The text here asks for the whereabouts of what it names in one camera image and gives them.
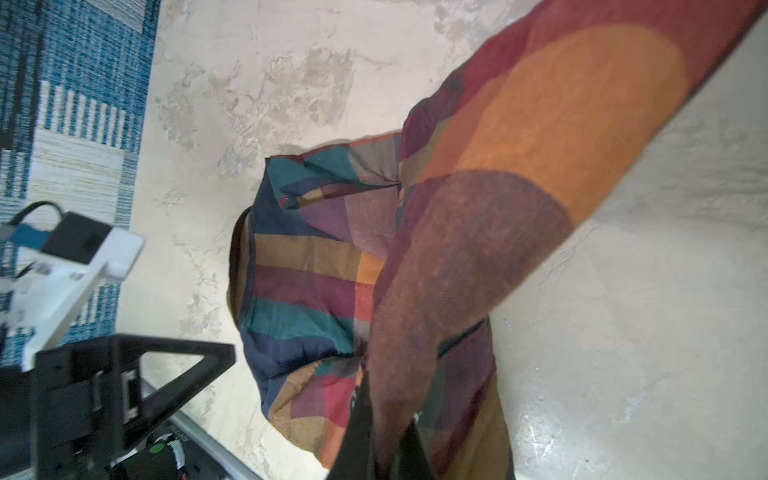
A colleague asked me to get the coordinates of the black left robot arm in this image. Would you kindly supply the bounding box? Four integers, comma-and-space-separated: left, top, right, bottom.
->
1, 334, 235, 479

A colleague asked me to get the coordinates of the plaid long sleeve shirt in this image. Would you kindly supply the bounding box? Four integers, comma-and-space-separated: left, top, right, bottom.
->
227, 1, 767, 479

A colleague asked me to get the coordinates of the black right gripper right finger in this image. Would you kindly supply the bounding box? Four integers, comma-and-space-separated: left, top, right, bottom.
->
395, 421, 436, 480

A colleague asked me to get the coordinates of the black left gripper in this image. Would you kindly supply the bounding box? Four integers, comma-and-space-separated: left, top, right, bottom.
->
1, 334, 235, 479

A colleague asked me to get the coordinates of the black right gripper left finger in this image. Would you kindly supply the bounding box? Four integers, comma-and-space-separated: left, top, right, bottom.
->
327, 374, 375, 480

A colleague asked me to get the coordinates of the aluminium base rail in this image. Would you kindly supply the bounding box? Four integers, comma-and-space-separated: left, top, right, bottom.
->
127, 408, 262, 479

